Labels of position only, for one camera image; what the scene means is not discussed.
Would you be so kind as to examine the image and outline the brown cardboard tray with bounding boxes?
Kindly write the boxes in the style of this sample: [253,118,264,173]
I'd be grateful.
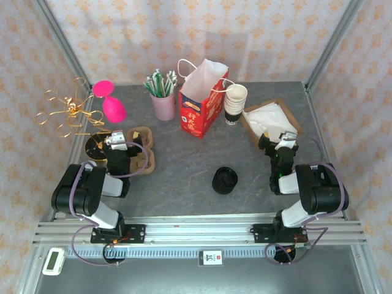
[239,97,304,151]

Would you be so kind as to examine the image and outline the white digital timer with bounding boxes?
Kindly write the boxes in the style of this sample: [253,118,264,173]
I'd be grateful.
[42,247,66,276]

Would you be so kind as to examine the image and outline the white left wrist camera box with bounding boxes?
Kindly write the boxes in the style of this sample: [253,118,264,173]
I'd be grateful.
[105,130,127,151]

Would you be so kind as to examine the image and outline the stack of white napkins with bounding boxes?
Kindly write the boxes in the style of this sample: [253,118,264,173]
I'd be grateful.
[243,102,300,145]

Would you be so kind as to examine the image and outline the stack of paper cups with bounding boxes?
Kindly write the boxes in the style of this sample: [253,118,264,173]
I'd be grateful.
[224,84,248,127]

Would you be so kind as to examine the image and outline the brown pulp cup carrier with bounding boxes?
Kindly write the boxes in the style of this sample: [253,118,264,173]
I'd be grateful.
[126,126,156,178]

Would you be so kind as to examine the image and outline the pink plastic goblet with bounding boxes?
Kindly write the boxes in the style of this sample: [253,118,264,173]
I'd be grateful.
[92,80,127,124]

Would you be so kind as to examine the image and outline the red paper takeout bag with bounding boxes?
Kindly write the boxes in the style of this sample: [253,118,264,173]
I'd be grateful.
[177,58,237,140]

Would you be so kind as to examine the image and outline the stack of black cup lids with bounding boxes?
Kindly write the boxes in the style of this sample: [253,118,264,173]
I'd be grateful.
[212,166,239,195]

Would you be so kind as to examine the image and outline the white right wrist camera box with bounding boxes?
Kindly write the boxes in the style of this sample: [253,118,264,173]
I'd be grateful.
[274,130,298,151]

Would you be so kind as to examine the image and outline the pink straw holder cup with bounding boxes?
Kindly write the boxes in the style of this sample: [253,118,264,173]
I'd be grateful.
[149,90,177,121]

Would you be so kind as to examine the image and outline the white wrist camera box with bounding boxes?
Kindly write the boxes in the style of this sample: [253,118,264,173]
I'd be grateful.
[105,130,127,151]
[274,130,298,151]

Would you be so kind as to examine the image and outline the white number label card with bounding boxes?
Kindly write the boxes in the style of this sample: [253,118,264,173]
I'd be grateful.
[198,249,224,266]

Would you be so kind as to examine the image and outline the aluminium mounting rail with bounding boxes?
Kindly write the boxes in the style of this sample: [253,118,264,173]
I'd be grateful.
[32,214,368,246]

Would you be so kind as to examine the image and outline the grey slotted cable duct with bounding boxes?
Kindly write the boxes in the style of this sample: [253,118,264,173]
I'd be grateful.
[66,246,276,260]

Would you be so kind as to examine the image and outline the aluminium frame post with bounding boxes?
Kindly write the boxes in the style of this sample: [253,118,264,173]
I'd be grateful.
[32,0,94,92]
[305,0,366,91]

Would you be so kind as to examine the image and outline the gold wire ornament stand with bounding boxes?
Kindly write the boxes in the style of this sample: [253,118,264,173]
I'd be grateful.
[33,77,107,137]

